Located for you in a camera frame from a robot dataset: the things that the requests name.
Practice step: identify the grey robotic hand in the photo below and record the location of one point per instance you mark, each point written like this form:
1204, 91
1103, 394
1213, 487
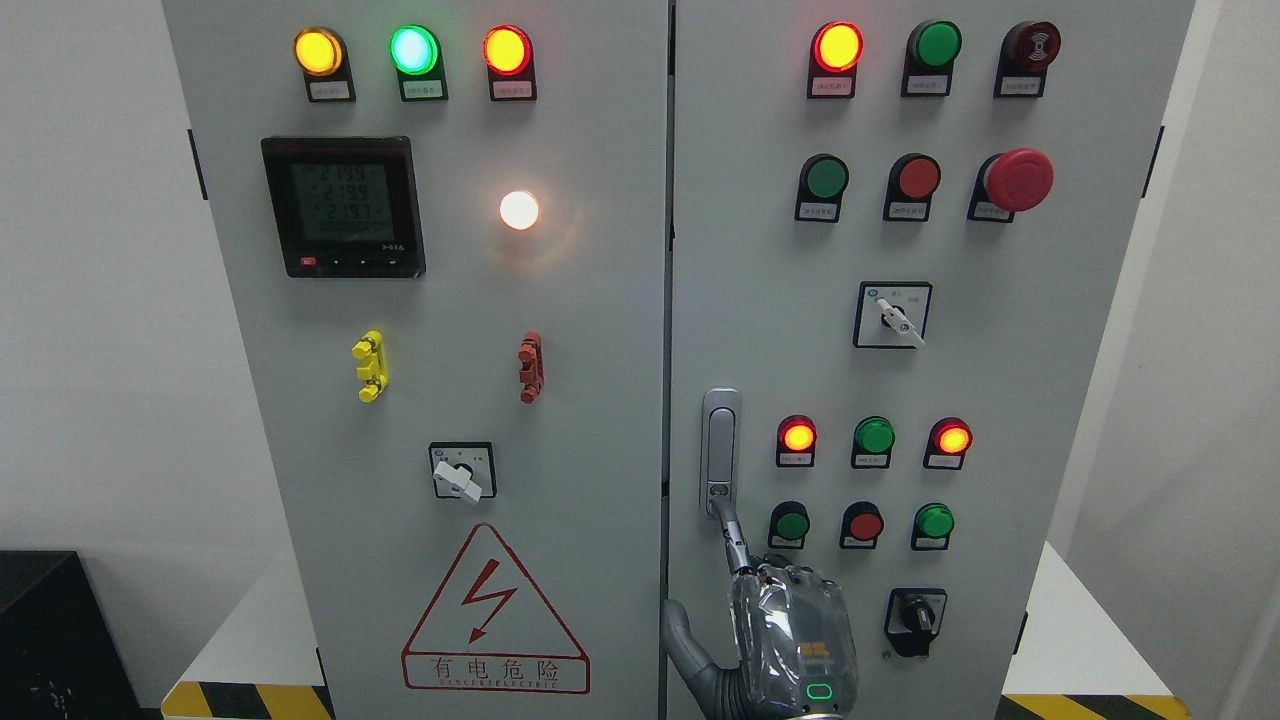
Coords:
793, 633

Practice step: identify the silver door handle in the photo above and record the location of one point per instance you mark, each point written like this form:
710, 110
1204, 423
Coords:
720, 410

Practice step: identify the green push button lower left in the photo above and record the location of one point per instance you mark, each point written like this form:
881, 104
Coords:
789, 525

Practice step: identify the green push button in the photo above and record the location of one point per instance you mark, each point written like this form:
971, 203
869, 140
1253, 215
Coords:
932, 527
789, 525
820, 187

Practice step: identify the red push button lower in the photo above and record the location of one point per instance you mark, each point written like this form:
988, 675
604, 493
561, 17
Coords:
862, 526

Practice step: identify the red push button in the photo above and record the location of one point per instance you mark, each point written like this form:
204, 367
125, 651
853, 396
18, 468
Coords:
862, 526
911, 184

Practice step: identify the green push button lower right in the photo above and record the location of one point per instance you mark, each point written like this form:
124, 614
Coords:
932, 527

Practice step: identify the red lit light lower left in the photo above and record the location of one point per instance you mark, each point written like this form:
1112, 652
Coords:
796, 442

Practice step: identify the green light lower middle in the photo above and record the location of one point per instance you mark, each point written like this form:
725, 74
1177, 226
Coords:
872, 443

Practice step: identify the red lit light lower right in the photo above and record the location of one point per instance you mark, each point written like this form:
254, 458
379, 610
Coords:
947, 444

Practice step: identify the white platform with hazard stripes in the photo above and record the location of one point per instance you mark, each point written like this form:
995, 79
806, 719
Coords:
1073, 662

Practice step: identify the red electrical warning sticker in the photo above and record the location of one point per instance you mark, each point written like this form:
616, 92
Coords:
490, 628

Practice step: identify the red terminal clip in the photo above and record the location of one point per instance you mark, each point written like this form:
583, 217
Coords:
531, 374

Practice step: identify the grey electrical cabinet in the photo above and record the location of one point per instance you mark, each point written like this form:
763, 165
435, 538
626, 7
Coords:
664, 149

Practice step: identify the green push button upper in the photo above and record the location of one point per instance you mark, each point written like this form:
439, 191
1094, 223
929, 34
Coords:
820, 187

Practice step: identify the red push button upper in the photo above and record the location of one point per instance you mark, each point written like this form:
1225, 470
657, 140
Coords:
911, 184

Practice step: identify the red emergency stop button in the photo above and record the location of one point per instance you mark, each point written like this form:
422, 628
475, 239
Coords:
1010, 182

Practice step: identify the white lit indicator light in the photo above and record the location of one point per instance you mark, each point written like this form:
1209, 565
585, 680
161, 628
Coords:
519, 210

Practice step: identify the yellow terminal clip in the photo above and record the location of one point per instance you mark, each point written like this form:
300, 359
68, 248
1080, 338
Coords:
371, 365

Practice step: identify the red lit light top right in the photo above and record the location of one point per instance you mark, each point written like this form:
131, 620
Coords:
835, 52

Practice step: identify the green light top right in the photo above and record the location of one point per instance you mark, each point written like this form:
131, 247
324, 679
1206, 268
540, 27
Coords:
930, 54

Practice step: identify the black digital power meter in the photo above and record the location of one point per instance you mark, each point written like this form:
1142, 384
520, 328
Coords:
345, 207

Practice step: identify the dark red buzzer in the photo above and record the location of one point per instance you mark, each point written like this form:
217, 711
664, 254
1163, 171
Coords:
1028, 50

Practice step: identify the red lit indicator light left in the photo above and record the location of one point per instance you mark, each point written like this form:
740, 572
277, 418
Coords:
510, 65

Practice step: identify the green lit indicator light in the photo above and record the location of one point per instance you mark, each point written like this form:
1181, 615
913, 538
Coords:
417, 56

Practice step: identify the black box lower left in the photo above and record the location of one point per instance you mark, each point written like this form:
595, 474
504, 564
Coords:
58, 660

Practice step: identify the yellow indicator light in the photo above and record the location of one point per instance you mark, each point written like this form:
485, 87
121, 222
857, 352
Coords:
323, 59

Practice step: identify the black key selector switch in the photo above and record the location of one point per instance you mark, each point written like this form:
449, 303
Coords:
913, 620

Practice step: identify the upper right selector switch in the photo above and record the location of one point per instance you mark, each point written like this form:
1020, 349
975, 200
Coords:
892, 314

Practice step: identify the left door selector switch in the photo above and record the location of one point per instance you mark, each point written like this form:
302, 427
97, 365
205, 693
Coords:
463, 470

